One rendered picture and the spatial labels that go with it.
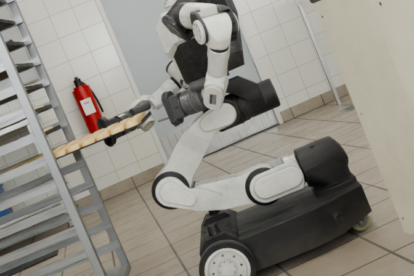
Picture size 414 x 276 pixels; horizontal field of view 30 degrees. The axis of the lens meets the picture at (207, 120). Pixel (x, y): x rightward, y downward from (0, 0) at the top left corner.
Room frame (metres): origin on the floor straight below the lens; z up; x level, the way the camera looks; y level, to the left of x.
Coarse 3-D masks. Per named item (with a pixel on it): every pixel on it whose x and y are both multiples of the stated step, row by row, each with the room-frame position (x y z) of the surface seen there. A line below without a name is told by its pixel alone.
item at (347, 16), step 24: (336, 0) 2.15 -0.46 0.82; (360, 0) 2.02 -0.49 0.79; (336, 24) 2.20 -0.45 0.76; (360, 24) 2.07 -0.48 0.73; (336, 48) 2.26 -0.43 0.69; (360, 48) 2.12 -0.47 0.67; (384, 48) 1.99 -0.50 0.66; (360, 72) 2.17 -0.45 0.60; (384, 72) 2.04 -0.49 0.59; (360, 96) 2.23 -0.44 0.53; (384, 96) 2.09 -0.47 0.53; (360, 120) 2.30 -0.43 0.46; (384, 120) 2.15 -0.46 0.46; (408, 120) 2.02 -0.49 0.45; (384, 144) 2.20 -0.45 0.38; (408, 144) 2.07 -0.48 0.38; (384, 168) 2.26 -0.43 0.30; (408, 168) 2.12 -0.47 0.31; (408, 192) 2.17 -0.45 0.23; (408, 216) 2.23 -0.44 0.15
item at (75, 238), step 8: (104, 224) 3.14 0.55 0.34; (88, 232) 3.14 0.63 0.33; (96, 232) 3.13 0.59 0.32; (64, 240) 3.15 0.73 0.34; (72, 240) 3.14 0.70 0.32; (48, 248) 3.15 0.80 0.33; (56, 248) 3.15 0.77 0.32; (24, 256) 3.15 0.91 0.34; (32, 256) 3.15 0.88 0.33; (40, 256) 3.13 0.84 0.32; (8, 264) 3.16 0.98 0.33; (16, 264) 3.15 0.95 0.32; (0, 272) 3.13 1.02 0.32
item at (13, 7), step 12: (12, 12) 3.14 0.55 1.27; (24, 24) 3.14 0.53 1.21; (24, 36) 3.14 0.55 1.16; (48, 96) 3.14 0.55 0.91; (60, 108) 3.14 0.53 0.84; (60, 120) 3.14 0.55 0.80; (72, 132) 3.16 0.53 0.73; (84, 168) 3.14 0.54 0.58; (84, 180) 3.14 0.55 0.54; (96, 192) 3.14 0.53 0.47; (108, 216) 3.16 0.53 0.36; (120, 252) 3.14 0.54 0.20
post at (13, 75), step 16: (0, 32) 2.71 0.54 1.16; (0, 48) 2.69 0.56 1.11; (16, 80) 2.69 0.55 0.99; (32, 112) 2.69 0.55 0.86; (32, 128) 2.69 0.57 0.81; (48, 144) 2.70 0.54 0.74; (48, 160) 2.69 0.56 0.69; (64, 192) 2.69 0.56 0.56; (80, 224) 2.69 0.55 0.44; (96, 256) 2.69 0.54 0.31; (96, 272) 2.69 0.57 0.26
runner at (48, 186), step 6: (42, 186) 2.72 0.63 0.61; (48, 186) 2.72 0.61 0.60; (54, 186) 2.72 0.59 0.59; (24, 192) 2.73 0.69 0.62; (30, 192) 2.73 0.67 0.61; (36, 192) 2.72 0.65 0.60; (42, 192) 2.72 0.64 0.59; (12, 198) 2.73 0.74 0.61; (18, 198) 2.73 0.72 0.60; (24, 198) 2.73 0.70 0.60; (30, 198) 2.73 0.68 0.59; (0, 204) 2.73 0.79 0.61; (6, 204) 2.73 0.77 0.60; (12, 204) 2.73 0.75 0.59; (0, 210) 2.73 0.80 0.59
